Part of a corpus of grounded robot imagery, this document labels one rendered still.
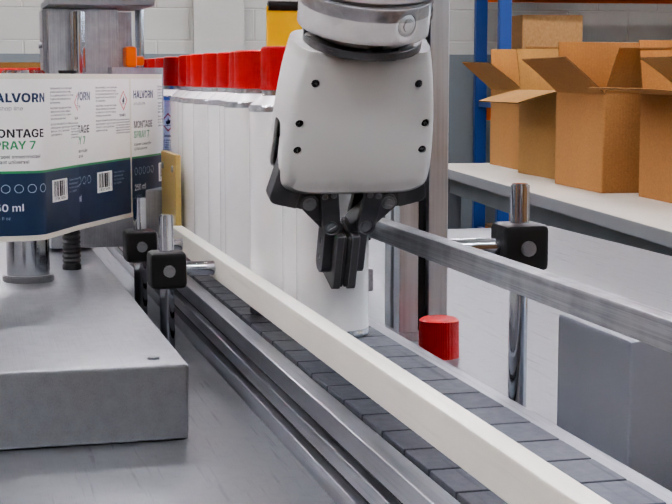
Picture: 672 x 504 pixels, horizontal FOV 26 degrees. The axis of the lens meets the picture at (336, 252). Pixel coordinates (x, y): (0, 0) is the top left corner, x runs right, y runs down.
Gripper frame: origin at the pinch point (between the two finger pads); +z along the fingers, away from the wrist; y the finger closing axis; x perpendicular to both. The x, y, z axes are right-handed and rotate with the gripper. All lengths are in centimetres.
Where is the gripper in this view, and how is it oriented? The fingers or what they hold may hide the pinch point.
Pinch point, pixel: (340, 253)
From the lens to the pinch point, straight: 98.4
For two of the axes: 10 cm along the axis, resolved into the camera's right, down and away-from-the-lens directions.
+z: -0.9, 8.9, 4.4
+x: 2.4, 4.5, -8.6
